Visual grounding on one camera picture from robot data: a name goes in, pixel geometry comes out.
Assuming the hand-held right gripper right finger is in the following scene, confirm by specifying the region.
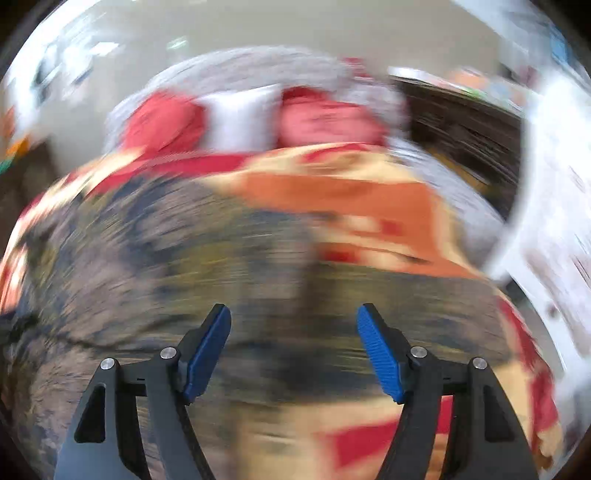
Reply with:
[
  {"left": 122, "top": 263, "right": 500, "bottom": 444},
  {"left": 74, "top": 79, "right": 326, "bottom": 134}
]
[{"left": 357, "top": 303, "right": 540, "bottom": 480}]

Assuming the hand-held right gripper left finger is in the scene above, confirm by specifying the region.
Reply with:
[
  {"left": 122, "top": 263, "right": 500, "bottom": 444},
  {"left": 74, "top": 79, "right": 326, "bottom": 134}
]
[{"left": 54, "top": 304, "right": 232, "bottom": 480}]

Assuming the dark patterned garment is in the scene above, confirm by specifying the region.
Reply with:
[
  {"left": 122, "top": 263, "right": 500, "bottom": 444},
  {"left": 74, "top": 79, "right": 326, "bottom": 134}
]
[{"left": 0, "top": 175, "right": 513, "bottom": 480}]

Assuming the red and cream printed blanket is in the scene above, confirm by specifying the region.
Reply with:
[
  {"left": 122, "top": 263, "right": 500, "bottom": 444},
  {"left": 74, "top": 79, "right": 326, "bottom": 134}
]
[{"left": 0, "top": 142, "right": 568, "bottom": 480}]

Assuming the dark wooden cabinet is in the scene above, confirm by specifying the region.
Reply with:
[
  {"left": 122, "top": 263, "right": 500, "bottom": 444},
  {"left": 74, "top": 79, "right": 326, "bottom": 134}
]
[{"left": 392, "top": 76, "right": 526, "bottom": 220}]

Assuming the white pillow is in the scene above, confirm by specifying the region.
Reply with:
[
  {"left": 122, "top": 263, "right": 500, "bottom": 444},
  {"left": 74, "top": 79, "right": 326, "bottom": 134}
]
[{"left": 198, "top": 84, "right": 283, "bottom": 154}]

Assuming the red heart pillow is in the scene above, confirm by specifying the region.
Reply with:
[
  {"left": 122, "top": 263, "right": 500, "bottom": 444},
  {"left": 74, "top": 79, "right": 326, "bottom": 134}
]
[
  {"left": 276, "top": 87, "right": 389, "bottom": 148},
  {"left": 121, "top": 90, "right": 207, "bottom": 154}
]

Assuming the colourful clutter on cabinet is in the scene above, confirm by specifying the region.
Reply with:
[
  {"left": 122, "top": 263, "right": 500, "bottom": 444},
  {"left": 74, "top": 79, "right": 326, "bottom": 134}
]
[{"left": 445, "top": 65, "right": 539, "bottom": 112}]

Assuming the red patterned cloth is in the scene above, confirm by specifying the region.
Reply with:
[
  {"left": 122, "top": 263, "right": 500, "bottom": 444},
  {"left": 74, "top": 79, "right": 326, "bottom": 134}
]
[{"left": 341, "top": 57, "right": 372, "bottom": 78}]

